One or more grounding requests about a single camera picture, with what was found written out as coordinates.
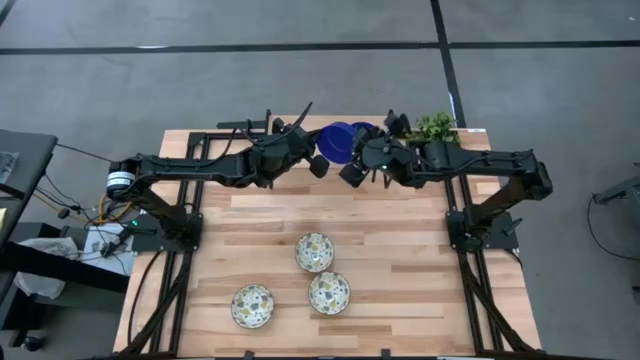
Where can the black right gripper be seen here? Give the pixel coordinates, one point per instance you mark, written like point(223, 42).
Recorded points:
point(382, 155)

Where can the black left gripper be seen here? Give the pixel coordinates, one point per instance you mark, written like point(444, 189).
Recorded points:
point(295, 145)

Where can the yellow bowl with leaf pattern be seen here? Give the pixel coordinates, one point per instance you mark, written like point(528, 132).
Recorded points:
point(252, 306)
point(329, 293)
point(314, 252)

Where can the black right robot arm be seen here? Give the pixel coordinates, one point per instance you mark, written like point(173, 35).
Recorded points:
point(475, 162)

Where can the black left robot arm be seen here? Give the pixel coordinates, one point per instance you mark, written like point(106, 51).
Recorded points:
point(200, 170)

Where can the green plant in white pot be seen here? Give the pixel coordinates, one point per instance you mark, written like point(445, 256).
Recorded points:
point(435, 127)

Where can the white equipment box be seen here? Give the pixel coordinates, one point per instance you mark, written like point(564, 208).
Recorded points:
point(95, 250)

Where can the grey chair base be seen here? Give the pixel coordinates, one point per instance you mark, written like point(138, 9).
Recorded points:
point(622, 190)

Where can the black side desk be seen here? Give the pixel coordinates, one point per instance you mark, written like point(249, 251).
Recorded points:
point(30, 155)

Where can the white plastic bag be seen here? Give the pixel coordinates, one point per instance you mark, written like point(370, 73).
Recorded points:
point(50, 247)

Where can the black chair caster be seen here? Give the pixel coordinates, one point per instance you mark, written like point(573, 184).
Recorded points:
point(32, 344)

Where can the black aluminium table frame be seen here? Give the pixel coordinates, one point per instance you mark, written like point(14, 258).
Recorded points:
point(198, 136)

